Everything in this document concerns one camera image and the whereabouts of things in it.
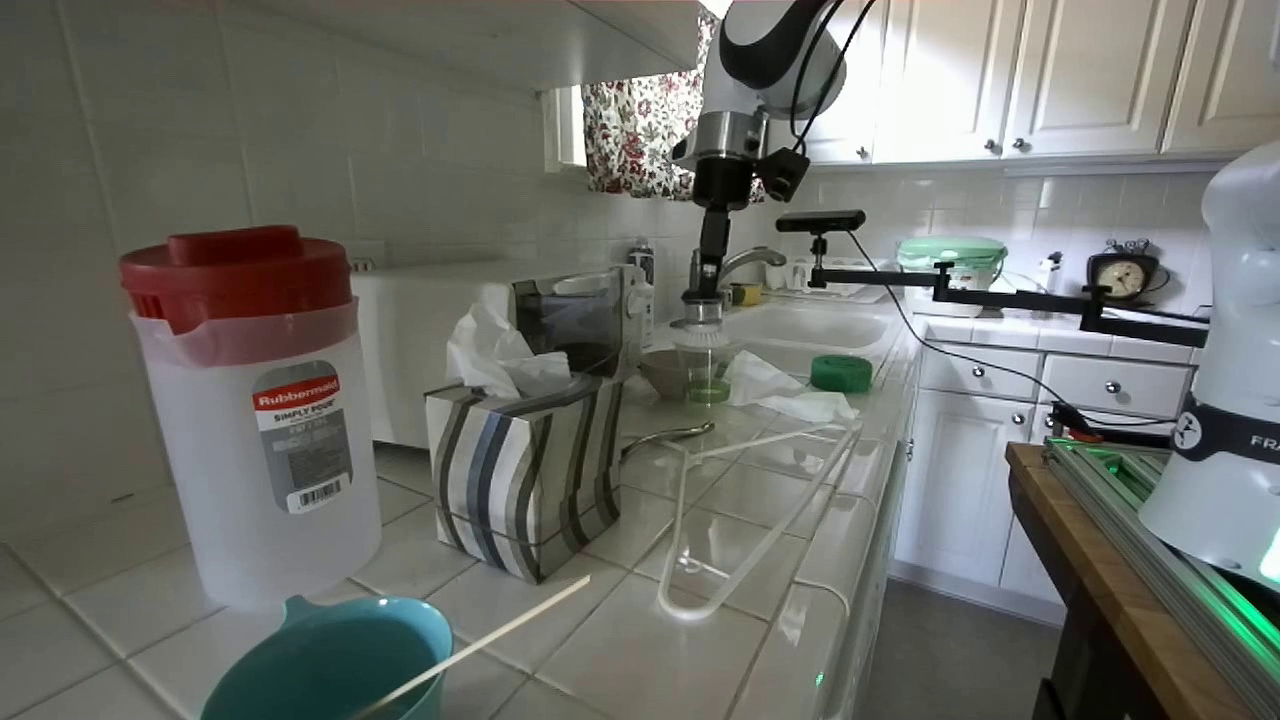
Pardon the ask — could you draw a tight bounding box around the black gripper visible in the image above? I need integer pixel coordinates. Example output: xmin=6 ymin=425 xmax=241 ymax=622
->
xmin=682 ymin=160 xmax=750 ymax=306

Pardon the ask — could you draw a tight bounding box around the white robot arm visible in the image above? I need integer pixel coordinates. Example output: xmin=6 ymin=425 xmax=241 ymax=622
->
xmin=672 ymin=0 xmax=855 ymax=306

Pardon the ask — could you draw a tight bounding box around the teal measuring cup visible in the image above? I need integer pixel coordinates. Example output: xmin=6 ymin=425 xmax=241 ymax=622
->
xmin=199 ymin=598 xmax=451 ymax=720

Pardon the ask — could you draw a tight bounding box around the chrome sink faucet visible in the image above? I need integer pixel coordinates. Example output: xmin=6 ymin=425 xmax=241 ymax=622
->
xmin=696 ymin=243 xmax=787 ymax=313

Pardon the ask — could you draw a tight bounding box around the white plastic bag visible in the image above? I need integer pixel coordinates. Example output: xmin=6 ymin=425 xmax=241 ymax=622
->
xmin=722 ymin=354 xmax=855 ymax=425

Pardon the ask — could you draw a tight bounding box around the green round scrubber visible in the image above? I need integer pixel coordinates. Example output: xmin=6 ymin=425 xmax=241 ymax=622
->
xmin=809 ymin=356 xmax=872 ymax=398

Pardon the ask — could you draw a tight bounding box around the floral window curtain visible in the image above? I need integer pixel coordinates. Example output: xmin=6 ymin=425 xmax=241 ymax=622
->
xmin=581 ymin=49 xmax=708 ymax=202

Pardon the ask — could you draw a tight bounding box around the clear plastic hanger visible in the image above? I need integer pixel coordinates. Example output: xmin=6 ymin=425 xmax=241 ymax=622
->
xmin=659 ymin=430 xmax=846 ymax=623

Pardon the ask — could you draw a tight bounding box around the striped tissue box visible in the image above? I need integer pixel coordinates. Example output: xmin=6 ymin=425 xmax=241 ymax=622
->
xmin=424 ymin=288 xmax=625 ymax=586

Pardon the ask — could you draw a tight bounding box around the green glass bowl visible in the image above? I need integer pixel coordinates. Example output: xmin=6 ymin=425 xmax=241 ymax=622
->
xmin=894 ymin=235 xmax=1007 ymax=288

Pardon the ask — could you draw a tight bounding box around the round analog clock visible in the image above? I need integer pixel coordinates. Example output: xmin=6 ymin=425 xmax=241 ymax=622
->
xmin=1085 ymin=242 xmax=1166 ymax=306

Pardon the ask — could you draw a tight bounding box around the wooden stick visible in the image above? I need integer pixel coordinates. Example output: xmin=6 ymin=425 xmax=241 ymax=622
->
xmin=352 ymin=577 xmax=590 ymax=720

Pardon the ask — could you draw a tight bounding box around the clear pitcher with red lid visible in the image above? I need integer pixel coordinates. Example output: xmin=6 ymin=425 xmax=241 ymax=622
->
xmin=121 ymin=224 xmax=381 ymax=609

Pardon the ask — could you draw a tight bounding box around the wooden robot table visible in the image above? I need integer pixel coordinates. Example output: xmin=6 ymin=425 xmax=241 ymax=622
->
xmin=1005 ymin=441 xmax=1280 ymax=720

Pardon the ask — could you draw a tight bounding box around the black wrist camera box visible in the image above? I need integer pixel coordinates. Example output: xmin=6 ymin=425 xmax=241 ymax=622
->
xmin=754 ymin=149 xmax=809 ymax=202

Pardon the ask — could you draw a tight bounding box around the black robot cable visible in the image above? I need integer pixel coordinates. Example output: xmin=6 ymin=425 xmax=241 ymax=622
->
xmin=783 ymin=0 xmax=883 ymax=151

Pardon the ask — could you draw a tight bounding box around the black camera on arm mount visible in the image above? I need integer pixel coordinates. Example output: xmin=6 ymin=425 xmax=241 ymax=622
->
xmin=775 ymin=207 xmax=1208 ymax=347

